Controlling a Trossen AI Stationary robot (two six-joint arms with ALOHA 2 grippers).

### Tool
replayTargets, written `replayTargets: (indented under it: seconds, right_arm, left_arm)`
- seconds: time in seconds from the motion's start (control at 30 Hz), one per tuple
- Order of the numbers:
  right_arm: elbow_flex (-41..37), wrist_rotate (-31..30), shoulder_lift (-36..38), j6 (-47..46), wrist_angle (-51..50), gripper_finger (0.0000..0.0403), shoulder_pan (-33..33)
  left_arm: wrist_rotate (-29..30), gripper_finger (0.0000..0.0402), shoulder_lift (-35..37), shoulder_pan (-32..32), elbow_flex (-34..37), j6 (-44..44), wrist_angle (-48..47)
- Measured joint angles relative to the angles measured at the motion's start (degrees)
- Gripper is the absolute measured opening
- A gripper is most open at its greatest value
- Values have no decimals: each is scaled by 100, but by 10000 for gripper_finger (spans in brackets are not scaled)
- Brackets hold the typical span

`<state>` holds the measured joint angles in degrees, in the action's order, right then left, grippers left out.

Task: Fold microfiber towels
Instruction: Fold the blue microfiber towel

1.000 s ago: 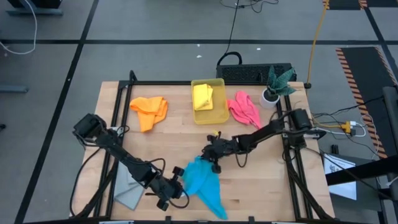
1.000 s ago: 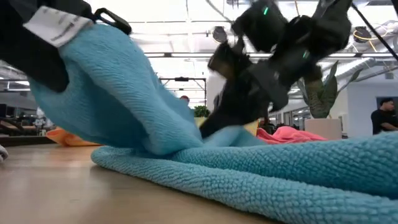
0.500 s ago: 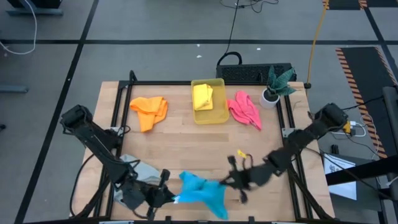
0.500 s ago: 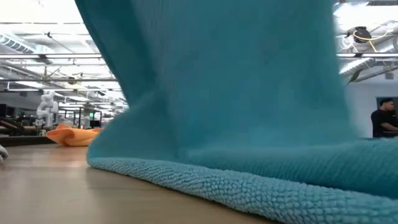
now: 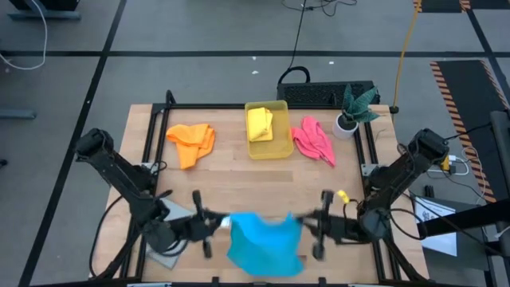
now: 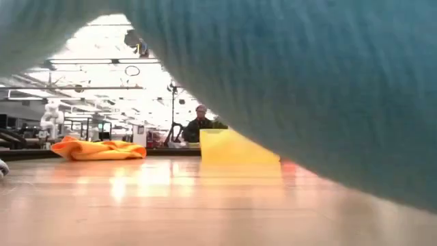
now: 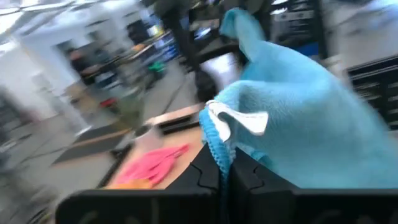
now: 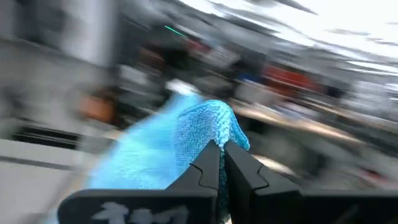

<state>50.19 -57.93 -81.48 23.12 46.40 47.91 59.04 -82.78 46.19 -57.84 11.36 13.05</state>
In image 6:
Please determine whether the white cabinet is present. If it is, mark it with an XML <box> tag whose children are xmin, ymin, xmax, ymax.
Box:
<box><xmin>132</xmin><ymin>124</ymin><xmax>147</xmax><ymax>148</ymax></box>

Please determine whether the orange microfiber towel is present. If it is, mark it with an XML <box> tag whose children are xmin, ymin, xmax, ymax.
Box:
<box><xmin>51</xmin><ymin>135</ymin><xmax>147</xmax><ymax>161</ymax></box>

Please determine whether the black tripod stand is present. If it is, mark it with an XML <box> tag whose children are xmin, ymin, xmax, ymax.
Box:
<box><xmin>163</xmin><ymin>81</ymin><xmax>185</xmax><ymax>144</ymax></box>

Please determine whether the blue microfiber towel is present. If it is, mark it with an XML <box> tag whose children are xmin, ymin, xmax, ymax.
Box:
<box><xmin>0</xmin><ymin>0</ymin><xmax>437</xmax><ymax>215</ymax></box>

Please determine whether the yellow translucent plastic bin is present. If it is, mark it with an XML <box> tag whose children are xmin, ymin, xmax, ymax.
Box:
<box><xmin>199</xmin><ymin>128</ymin><xmax>281</xmax><ymax>164</ymax></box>

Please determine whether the person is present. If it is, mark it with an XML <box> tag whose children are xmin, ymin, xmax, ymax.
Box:
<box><xmin>182</xmin><ymin>104</ymin><xmax>229</xmax><ymax>144</ymax></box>

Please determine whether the dark hanging ceiling fixture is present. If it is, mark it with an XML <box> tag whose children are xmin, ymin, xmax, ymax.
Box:
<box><xmin>124</xmin><ymin>29</ymin><xmax>150</xmax><ymax>58</ymax></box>

